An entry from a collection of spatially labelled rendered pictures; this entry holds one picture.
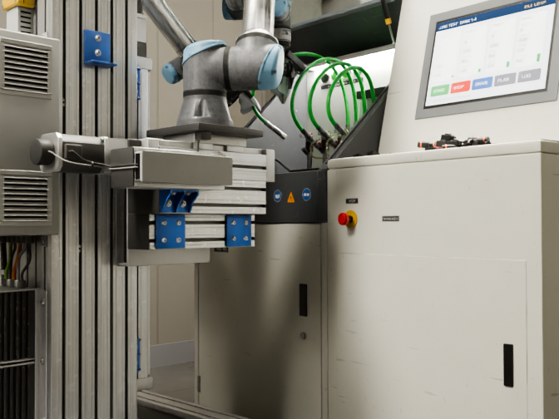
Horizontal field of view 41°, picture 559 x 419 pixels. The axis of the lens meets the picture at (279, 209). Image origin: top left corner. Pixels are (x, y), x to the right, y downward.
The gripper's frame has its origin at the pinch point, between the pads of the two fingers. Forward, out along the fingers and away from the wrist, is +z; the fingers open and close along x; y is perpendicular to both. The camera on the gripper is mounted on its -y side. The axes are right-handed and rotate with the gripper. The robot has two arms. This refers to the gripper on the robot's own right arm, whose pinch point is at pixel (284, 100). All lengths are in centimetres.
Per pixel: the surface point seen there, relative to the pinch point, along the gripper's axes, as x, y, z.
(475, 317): 88, 16, 67
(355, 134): 36.2, 2.6, 15.5
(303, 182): 26.0, 15.6, 30.6
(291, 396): 20, 16, 98
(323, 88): -19.9, -38.4, -11.5
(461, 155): 85, 16, 26
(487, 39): 73, -14, -10
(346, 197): 45, 16, 36
